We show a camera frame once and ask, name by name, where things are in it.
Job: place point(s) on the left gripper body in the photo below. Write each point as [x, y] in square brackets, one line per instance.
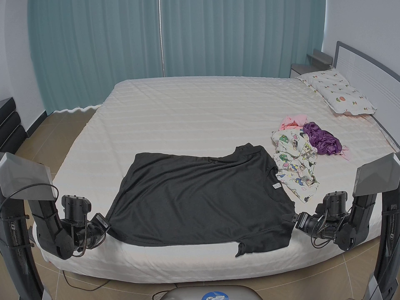
[93, 233]

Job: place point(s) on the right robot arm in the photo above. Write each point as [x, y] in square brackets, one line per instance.
[359, 217]

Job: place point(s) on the grey bedside table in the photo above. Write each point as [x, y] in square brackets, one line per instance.
[301, 69]

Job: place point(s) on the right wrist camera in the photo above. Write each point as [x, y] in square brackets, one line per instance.
[320, 208]

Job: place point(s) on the blue-green curtain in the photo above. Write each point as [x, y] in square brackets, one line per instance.
[243, 27]
[93, 42]

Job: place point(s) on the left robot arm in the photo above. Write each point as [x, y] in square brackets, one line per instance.
[47, 223]

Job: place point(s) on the white printed pillow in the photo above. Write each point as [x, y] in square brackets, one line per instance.
[337, 92]

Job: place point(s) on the black chest of drawers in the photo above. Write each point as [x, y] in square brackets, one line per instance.
[11, 123]

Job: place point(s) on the bed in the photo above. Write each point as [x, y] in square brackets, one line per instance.
[187, 111]

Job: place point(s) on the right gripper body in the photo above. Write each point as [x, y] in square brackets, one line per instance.
[309, 225]

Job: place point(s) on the purple garment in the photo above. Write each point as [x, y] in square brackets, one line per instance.
[322, 139]

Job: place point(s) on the black T-shirt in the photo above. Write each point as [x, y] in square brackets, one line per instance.
[193, 198]

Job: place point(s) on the white printed pyjama top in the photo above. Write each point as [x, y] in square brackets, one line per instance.
[293, 164]

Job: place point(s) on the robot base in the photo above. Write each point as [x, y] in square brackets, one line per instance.
[212, 292]

